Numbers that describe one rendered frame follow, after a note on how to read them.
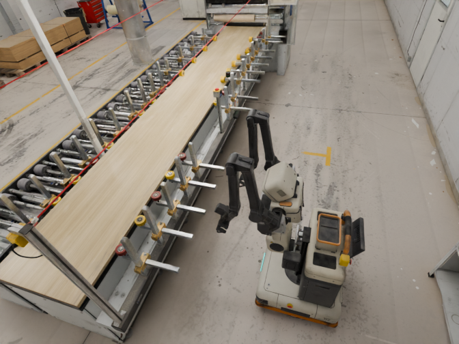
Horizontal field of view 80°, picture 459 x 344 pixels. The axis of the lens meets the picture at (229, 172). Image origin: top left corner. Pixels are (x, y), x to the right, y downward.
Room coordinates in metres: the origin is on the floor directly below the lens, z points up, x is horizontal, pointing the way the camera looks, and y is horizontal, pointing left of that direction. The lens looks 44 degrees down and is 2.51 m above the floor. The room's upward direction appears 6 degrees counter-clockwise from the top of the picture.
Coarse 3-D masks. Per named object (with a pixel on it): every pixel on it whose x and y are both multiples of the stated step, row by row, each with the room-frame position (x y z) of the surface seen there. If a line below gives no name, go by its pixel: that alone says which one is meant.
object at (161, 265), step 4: (124, 256) 1.02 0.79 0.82; (128, 256) 1.02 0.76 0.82; (132, 260) 1.00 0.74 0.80; (148, 260) 0.97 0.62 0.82; (152, 260) 0.97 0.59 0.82; (148, 264) 0.95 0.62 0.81; (152, 264) 0.94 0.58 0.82; (156, 264) 0.94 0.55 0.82; (160, 264) 0.93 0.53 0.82; (164, 264) 0.93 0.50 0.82; (160, 268) 0.92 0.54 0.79; (164, 268) 0.91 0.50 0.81; (168, 268) 0.90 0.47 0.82; (172, 268) 0.89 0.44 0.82; (176, 268) 0.89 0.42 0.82; (176, 272) 0.87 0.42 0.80
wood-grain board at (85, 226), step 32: (224, 32) 5.43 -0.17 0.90; (256, 32) 5.25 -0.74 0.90; (192, 64) 4.09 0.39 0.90; (224, 64) 3.96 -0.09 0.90; (160, 96) 3.17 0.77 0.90; (192, 96) 3.09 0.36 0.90; (160, 128) 2.45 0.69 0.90; (192, 128) 2.39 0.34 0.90; (128, 160) 1.97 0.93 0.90; (160, 160) 1.93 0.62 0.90; (96, 192) 1.60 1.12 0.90; (128, 192) 1.56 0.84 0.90; (64, 224) 1.30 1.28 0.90; (96, 224) 1.27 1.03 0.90; (128, 224) 1.24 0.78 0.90; (32, 256) 1.05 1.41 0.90; (64, 256) 1.02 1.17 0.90; (96, 256) 1.00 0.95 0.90; (32, 288) 0.81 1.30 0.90; (64, 288) 0.79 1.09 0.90
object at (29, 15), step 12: (24, 0) 2.14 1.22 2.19; (24, 12) 2.13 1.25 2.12; (36, 24) 2.14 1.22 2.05; (36, 36) 2.13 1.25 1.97; (48, 48) 2.14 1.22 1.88; (48, 60) 2.13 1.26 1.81; (60, 72) 2.14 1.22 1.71; (60, 84) 2.14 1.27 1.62; (72, 96) 2.14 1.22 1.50; (84, 120) 2.13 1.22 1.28; (96, 144) 2.13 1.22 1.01
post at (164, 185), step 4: (164, 184) 1.40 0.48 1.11; (164, 188) 1.39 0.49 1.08; (168, 188) 1.42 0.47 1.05; (164, 192) 1.40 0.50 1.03; (168, 192) 1.40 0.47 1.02; (164, 196) 1.40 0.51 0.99; (168, 196) 1.39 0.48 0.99; (168, 200) 1.39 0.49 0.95; (172, 200) 1.42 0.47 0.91; (168, 204) 1.40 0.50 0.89; (172, 204) 1.40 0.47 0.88; (172, 208) 1.39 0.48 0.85; (176, 212) 1.42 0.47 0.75; (172, 216) 1.40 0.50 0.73; (176, 216) 1.40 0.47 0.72
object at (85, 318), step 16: (208, 112) 2.79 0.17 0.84; (208, 128) 2.72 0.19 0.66; (224, 144) 3.20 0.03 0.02; (176, 176) 1.90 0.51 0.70; (160, 208) 1.56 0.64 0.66; (112, 272) 0.94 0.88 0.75; (16, 288) 0.90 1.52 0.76; (96, 288) 0.82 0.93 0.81; (112, 288) 0.88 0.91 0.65; (48, 304) 0.84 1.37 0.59; (64, 304) 0.73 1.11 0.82; (64, 320) 0.89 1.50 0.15; (80, 320) 0.77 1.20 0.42; (112, 336) 0.70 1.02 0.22
